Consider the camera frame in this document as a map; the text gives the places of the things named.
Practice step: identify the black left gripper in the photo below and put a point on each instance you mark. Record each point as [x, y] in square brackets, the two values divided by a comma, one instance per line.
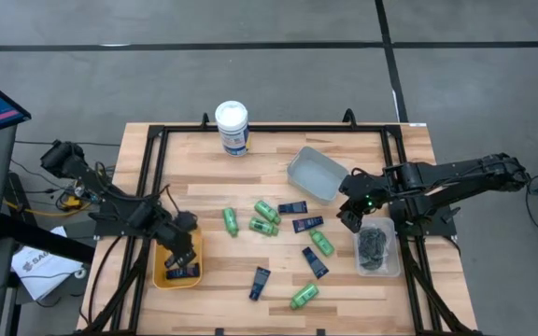
[178, 240]

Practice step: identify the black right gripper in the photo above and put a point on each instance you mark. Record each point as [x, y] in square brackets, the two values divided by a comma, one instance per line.
[364, 193]

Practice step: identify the green travel shampoo bottle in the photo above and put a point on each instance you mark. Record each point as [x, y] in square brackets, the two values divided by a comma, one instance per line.
[230, 221]
[267, 212]
[303, 295]
[263, 226]
[321, 242]

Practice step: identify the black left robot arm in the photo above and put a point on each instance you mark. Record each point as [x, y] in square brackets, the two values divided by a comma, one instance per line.
[140, 215]

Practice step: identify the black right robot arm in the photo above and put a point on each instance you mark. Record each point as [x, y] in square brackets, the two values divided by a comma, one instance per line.
[460, 175]

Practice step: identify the yellow plastic bin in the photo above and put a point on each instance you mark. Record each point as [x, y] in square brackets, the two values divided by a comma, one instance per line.
[159, 263]

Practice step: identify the grey plastic bin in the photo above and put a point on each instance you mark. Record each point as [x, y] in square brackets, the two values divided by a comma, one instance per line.
[315, 177]

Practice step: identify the clear plastic container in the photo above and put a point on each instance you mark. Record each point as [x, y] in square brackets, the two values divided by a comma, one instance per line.
[392, 266]

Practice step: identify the black stand beam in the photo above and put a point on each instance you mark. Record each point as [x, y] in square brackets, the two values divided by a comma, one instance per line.
[45, 240]

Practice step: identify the white printed paper sheet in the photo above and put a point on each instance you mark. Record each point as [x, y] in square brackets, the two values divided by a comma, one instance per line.
[40, 268]

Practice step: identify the white wipes canister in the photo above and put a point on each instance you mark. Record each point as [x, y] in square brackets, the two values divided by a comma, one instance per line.
[232, 126]

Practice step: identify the black metal rig frame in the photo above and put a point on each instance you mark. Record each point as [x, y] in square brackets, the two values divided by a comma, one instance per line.
[273, 128]

